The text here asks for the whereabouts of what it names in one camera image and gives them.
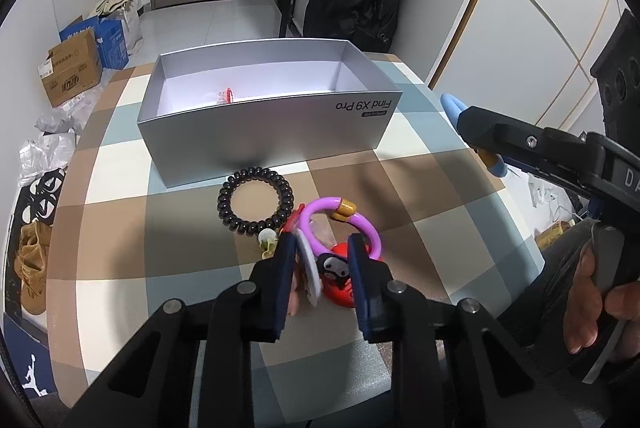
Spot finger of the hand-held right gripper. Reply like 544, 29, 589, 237
440, 92, 601, 170
476, 148, 597, 200

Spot white sliding door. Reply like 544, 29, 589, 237
425, 0, 640, 134

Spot white round pendant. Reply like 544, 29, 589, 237
290, 233, 326, 309

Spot blue cardboard box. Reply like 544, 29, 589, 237
59, 15, 132, 70

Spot checked tablecloth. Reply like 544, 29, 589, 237
50, 53, 546, 428

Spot person's right hand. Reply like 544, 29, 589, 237
562, 242, 640, 363

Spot tan shoes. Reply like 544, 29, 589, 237
14, 220, 53, 316

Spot red round ornament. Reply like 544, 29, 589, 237
317, 242, 388, 309

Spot silver cardboard box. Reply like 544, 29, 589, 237
137, 38, 405, 189

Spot blue shoe box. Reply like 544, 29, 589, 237
0, 313, 58, 401

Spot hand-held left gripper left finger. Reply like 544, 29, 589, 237
60, 233, 301, 428

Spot black and white sandals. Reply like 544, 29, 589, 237
22, 167, 67, 221

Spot yellow packet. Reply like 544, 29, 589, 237
535, 220, 576, 250

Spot small cream bead charm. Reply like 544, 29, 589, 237
257, 229, 280, 259

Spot brown cardboard box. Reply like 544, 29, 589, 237
37, 30, 103, 108

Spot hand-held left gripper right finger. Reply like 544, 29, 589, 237
347, 233, 581, 428

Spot white plastic bag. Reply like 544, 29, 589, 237
19, 133, 76, 186
35, 85, 101, 134

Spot white tote bag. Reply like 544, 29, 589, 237
90, 0, 143, 54

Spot purple ring bracelet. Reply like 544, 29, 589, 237
297, 195, 383, 265

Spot black bead bracelet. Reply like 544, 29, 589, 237
217, 165, 296, 236

